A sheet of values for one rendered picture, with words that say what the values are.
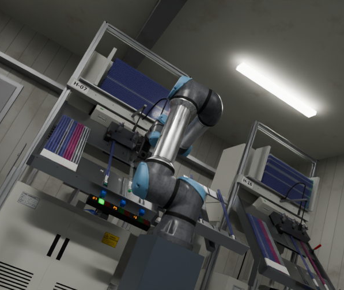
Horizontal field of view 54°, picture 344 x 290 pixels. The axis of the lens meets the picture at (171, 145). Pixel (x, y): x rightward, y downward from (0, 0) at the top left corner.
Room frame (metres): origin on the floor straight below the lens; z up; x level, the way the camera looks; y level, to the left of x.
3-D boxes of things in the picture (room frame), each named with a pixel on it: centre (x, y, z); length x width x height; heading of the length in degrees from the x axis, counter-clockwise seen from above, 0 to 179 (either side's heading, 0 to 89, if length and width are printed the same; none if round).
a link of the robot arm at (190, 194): (1.18, -0.12, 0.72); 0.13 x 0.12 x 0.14; 101
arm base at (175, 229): (1.18, -0.13, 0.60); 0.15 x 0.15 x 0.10
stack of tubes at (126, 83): (2.16, 0.36, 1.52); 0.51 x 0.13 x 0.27; 109
